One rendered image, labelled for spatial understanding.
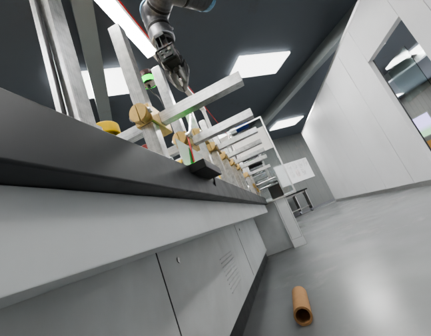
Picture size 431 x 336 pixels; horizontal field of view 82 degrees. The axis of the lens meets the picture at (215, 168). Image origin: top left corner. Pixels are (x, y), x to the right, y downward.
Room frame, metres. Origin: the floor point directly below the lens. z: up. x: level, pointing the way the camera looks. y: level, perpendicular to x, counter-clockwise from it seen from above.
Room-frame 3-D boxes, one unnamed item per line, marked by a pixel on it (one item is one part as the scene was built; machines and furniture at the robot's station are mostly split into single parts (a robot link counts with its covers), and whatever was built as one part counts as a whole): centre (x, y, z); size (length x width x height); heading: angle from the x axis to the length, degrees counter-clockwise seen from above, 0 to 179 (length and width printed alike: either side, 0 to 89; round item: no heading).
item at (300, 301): (1.40, -0.15, 0.04); 0.30 x 0.08 x 0.08; 169
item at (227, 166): (1.57, -0.08, 0.93); 0.03 x 0.03 x 0.48; 79
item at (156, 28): (0.76, 0.00, 1.23); 0.10 x 0.09 x 0.05; 79
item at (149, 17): (0.76, 0.00, 1.32); 0.10 x 0.09 x 0.12; 36
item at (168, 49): (0.76, 0.00, 1.15); 0.09 x 0.08 x 0.12; 169
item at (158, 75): (0.83, 0.07, 0.93); 0.03 x 0.03 x 0.48; 79
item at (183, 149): (0.80, 0.05, 0.75); 0.26 x 0.01 x 0.10; 169
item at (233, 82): (0.62, 0.06, 0.84); 0.43 x 0.03 x 0.04; 79
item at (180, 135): (0.85, 0.07, 0.84); 0.13 x 0.06 x 0.05; 169
